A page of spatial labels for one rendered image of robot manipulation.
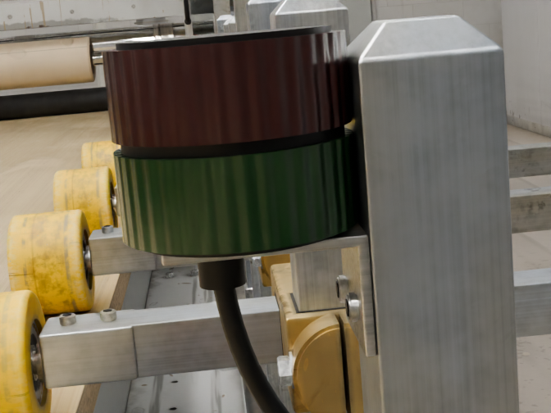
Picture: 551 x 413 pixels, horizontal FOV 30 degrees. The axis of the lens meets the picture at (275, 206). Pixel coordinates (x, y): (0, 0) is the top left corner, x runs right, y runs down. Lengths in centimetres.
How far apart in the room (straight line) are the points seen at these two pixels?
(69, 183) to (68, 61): 180
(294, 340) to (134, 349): 10
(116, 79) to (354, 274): 8
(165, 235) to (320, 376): 26
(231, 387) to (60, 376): 89
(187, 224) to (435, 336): 7
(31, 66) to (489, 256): 261
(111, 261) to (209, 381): 69
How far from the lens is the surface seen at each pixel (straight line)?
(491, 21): 948
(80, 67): 282
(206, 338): 56
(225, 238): 23
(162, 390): 146
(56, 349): 56
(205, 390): 144
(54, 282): 79
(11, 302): 56
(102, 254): 80
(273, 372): 105
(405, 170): 25
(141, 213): 24
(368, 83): 24
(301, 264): 51
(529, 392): 308
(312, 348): 49
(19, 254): 79
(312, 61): 24
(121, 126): 24
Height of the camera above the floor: 111
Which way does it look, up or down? 10 degrees down
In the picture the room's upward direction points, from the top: 5 degrees counter-clockwise
